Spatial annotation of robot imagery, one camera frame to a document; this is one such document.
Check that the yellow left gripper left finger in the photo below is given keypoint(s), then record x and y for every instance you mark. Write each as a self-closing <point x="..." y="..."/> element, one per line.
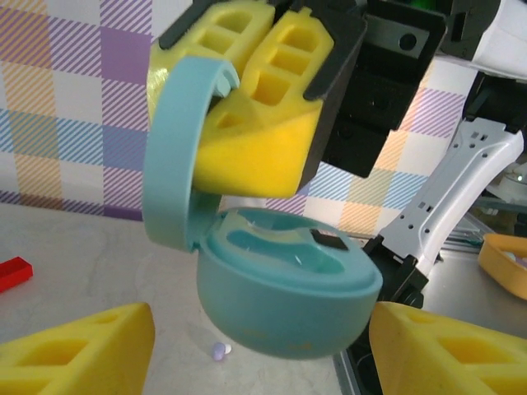
<point x="123" y="354"/>

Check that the yellow toy block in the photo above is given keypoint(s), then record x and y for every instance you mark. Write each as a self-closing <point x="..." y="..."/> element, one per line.
<point x="500" y="267"/>

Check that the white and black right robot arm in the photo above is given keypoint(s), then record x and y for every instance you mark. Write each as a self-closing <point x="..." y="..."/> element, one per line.
<point x="473" y="164"/>

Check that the light blue earbud charging case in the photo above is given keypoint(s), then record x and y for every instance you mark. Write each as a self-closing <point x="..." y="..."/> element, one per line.
<point x="267" y="321"/>

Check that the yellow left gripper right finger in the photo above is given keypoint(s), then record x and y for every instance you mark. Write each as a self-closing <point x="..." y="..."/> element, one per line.
<point x="395" y="349"/>

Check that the red toy brick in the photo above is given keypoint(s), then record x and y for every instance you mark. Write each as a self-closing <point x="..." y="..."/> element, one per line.
<point x="14" y="273"/>

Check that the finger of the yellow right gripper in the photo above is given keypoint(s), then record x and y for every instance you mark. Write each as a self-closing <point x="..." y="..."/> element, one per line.
<point x="243" y="16"/>
<point x="255" y="156"/>

